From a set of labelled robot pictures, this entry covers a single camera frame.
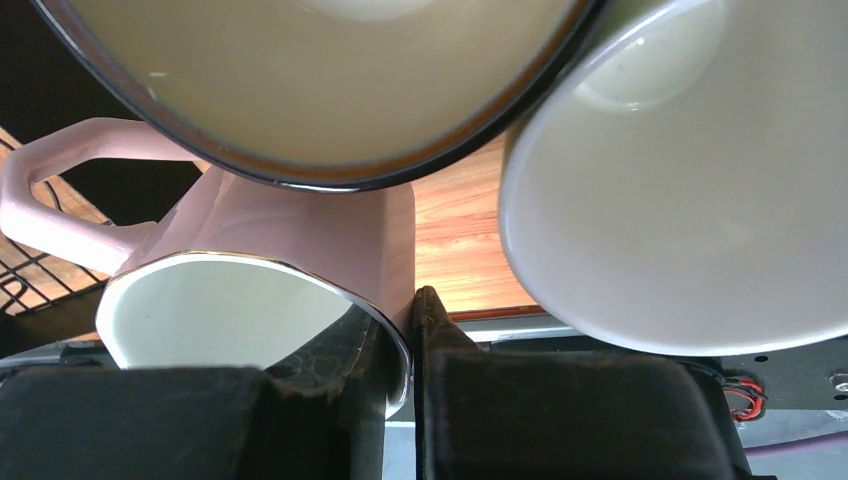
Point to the black wire dish rack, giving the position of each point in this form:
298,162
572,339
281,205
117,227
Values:
31,279

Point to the light green mug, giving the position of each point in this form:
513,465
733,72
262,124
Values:
683,190

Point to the pink ceramic mug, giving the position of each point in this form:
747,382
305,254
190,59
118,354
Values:
237,273

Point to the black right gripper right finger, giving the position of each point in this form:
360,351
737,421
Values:
592,414

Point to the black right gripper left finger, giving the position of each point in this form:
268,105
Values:
67,413

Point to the patterned ceramic bowl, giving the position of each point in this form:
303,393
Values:
327,95

